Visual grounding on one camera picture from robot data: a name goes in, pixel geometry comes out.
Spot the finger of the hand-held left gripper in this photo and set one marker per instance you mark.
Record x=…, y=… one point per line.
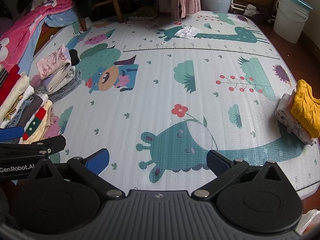
x=50, y=143
x=11, y=133

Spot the white bucket with teal rim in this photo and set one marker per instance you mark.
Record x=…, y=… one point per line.
x=287, y=22

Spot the pink striped curtain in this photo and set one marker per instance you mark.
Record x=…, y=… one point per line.
x=190, y=0

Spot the white low rack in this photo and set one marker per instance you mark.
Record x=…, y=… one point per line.
x=237, y=5

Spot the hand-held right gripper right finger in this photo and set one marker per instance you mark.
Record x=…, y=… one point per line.
x=217, y=163

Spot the white rag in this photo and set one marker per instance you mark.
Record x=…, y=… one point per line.
x=250, y=10

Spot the folded yellow sweater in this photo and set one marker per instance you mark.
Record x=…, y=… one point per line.
x=305, y=107

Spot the lilac garment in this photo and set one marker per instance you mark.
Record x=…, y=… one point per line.
x=47, y=81

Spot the cream garment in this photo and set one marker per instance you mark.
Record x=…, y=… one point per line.
x=61, y=76

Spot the black cloth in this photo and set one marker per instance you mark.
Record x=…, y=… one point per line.
x=74, y=57

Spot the row of folded clothes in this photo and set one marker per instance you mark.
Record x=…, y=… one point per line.
x=25, y=100

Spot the pink printed blanket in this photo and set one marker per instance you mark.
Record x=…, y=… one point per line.
x=22, y=30

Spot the pink printed garment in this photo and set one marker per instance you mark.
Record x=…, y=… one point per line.
x=52, y=60

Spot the grey garment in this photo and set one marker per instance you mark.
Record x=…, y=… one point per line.
x=67, y=86

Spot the wooden chair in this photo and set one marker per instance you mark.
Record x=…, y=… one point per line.
x=116, y=7

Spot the clear plastic bag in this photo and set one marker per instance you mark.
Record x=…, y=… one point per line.
x=311, y=220

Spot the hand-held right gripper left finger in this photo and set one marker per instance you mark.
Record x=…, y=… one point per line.
x=98, y=158

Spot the folded pink floral clothes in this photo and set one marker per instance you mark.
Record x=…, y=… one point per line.
x=285, y=112

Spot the stack of books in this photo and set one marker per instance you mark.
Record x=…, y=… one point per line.
x=142, y=15

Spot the cartoon animal play mat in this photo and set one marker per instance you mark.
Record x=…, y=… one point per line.
x=162, y=92

